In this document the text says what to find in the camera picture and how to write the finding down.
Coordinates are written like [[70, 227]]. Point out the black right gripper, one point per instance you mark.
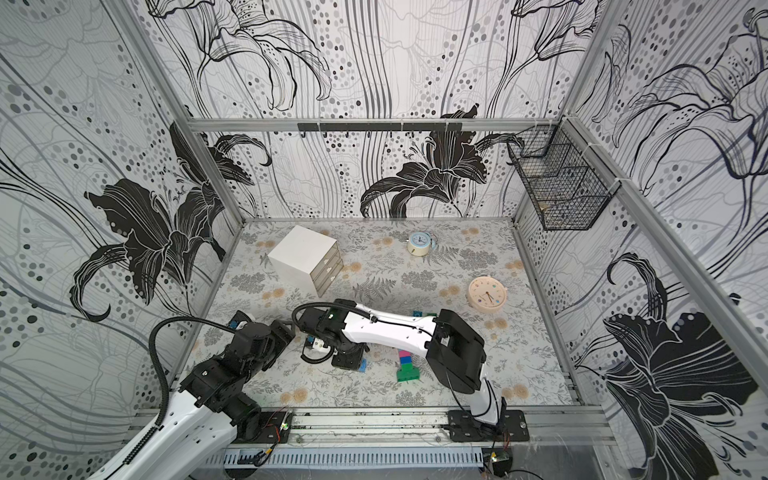
[[347, 355]]

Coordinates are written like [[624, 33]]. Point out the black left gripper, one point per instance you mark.
[[282, 338]]

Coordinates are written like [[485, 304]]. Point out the long green lego brick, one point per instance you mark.
[[407, 372]]

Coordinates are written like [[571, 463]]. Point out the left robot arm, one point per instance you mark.
[[209, 409]]

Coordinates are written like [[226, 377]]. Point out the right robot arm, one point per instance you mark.
[[451, 347]]

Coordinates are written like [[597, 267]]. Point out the white mini drawer cabinet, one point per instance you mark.
[[307, 260]]

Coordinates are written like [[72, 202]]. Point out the small blue cream alarm clock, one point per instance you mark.
[[421, 244]]

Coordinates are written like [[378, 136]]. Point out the large pink round clock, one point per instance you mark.
[[487, 294]]

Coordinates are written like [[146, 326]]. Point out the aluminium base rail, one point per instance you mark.
[[437, 426]]

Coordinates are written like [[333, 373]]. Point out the white slotted cable duct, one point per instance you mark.
[[349, 458]]

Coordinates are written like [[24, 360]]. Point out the black wire wall basket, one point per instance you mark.
[[557, 167]]

